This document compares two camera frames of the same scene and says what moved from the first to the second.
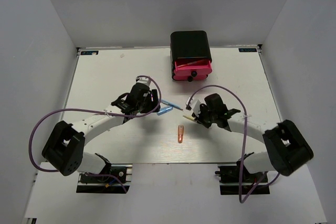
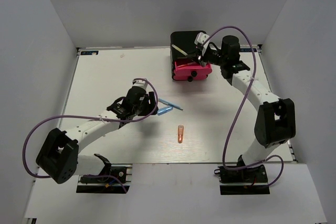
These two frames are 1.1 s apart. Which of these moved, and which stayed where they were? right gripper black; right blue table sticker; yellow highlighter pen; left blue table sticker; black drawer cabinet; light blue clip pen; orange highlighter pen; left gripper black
Moved: yellow highlighter pen; right gripper black
Stayed: light blue clip pen; black drawer cabinet; left gripper black; left blue table sticker; right blue table sticker; orange highlighter pen
